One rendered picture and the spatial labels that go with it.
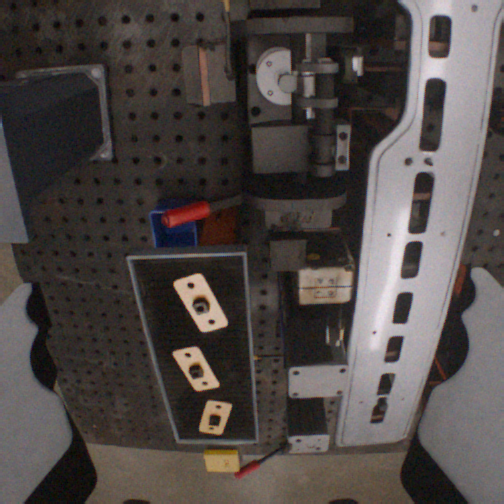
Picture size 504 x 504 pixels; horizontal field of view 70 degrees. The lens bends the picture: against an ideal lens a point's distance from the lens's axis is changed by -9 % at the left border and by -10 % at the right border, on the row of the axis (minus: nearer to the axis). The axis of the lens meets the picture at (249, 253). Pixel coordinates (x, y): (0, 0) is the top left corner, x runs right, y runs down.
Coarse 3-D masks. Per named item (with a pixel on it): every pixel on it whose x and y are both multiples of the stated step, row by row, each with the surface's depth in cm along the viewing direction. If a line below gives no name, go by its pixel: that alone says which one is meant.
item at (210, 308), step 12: (192, 276) 46; (180, 288) 47; (192, 288) 47; (204, 288) 47; (192, 300) 48; (204, 300) 47; (216, 300) 48; (192, 312) 49; (204, 312) 48; (216, 312) 49; (204, 324) 50; (216, 324) 50
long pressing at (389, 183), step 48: (432, 0) 44; (480, 0) 43; (480, 48) 46; (480, 96) 50; (384, 144) 54; (480, 144) 54; (384, 192) 58; (432, 192) 58; (384, 240) 62; (432, 240) 62; (384, 288) 66; (432, 288) 66; (384, 336) 72; (432, 336) 72; (336, 432) 87; (384, 432) 88
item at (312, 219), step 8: (264, 216) 52; (272, 216) 52; (280, 216) 52; (288, 216) 51; (296, 216) 51; (304, 216) 51; (312, 216) 51; (320, 216) 51; (328, 216) 51; (272, 224) 52; (280, 224) 52; (288, 224) 52; (296, 224) 52; (304, 224) 52; (312, 224) 52; (320, 224) 52; (328, 224) 52
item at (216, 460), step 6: (204, 450) 67; (210, 450) 67; (216, 450) 67; (222, 450) 66; (228, 450) 66; (234, 450) 66; (204, 456) 66; (210, 456) 66; (216, 456) 66; (222, 456) 66; (228, 456) 66; (234, 456) 66; (210, 462) 67; (216, 462) 67; (222, 462) 67; (228, 462) 67; (234, 462) 67; (210, 468) 68; (216, 468) 68; (222, 468) 68; (228, 468) 68; (234, 468) 68
